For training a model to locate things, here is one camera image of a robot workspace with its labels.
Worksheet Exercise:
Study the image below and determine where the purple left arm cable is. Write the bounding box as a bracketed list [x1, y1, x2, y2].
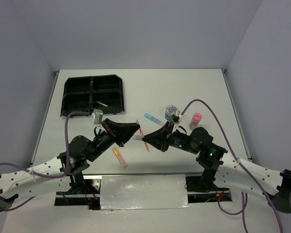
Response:
[0, 111, 93, 212]

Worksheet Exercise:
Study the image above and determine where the thin orange highlighter pen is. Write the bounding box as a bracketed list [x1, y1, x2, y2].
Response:
[136, 120, 150, 152]

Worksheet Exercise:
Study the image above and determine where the thin yellow highlighter pen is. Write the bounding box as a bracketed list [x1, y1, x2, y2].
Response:
[96, 101, 109, 107]

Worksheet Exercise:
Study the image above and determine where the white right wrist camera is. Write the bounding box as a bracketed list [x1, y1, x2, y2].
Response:
[170, 110, 182, 130]

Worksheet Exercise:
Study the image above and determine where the blue-capped glue stick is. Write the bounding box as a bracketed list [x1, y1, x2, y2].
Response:
[144, 113, 164, 126]

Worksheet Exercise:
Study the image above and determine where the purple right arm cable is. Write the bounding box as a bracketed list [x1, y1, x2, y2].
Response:
[180, 99, 286, 233]

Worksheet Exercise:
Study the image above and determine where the orange-capped pink glue stick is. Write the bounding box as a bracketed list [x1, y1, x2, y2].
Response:
[112, 147, 128, 168]

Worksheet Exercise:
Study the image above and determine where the black four-compartment organizer tray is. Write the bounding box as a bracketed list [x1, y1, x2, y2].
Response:
[60, 74, 125, 117]

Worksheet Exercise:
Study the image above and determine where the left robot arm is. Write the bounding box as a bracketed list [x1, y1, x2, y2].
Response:
[0, 118, 140, 212]

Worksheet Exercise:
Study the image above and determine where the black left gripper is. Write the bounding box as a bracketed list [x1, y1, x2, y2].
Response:
[88, 119, 141, 162]

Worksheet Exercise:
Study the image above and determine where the orange-capped clear marker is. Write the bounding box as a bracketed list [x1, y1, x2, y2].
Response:
[132, 135, 143, 140]

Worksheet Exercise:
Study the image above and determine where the blue paint jar right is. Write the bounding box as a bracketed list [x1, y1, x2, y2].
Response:
[164, 105, 178, 121]

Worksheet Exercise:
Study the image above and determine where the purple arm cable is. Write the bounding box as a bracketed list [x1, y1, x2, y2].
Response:
[0, 111, 93, 212]
[180, 99, 286, 233]

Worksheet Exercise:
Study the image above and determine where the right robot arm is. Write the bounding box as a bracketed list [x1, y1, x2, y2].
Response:
[142, 122, 291, 214]

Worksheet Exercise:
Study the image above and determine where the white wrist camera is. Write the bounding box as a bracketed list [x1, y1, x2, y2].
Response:
[170, 110, 182, 130]
[91, 109, 103, 129]

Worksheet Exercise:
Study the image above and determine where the silver foil-covered panel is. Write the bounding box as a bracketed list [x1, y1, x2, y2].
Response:
[100, 174, 190, 210]

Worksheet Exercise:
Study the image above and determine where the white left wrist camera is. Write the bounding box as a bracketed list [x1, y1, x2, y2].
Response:
[91, 109, 103, 129]

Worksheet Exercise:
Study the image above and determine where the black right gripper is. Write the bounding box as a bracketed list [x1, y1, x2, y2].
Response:
[143, 119, 199, 153]

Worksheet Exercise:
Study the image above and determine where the pink-capped glitter bottle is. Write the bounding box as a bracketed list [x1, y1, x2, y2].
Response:
[189, 113, 202, 130]

